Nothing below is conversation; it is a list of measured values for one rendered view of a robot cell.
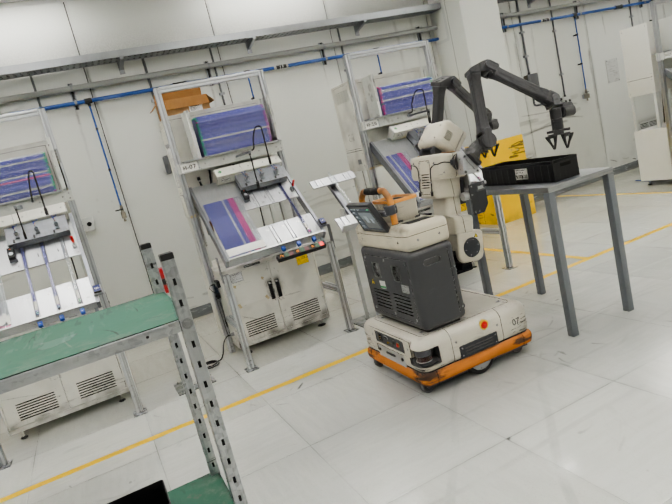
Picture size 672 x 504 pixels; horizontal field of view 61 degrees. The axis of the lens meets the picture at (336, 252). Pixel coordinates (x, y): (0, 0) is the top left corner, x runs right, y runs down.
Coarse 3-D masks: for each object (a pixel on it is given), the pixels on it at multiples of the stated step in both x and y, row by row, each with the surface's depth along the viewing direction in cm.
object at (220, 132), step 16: (224, 112) 392; (240, 112) 394; (256, 112) 399; (208, 128) 386; (224, 128) 390; (240, 128) 395; (256, 128) 399; (208, 144) 386; (224, 144) 391; (240, 144) 395; (256, 144) 400
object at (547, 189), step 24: (600, 168) 300; (504, 192) 311; (528, 192) 294; (552, 192) 282; (528, 216) 361; (552, 216) 284; (528, 240) 366; (552, 240) 288; (480, 264) 351; (624, 264) 305; (624, 288) 308
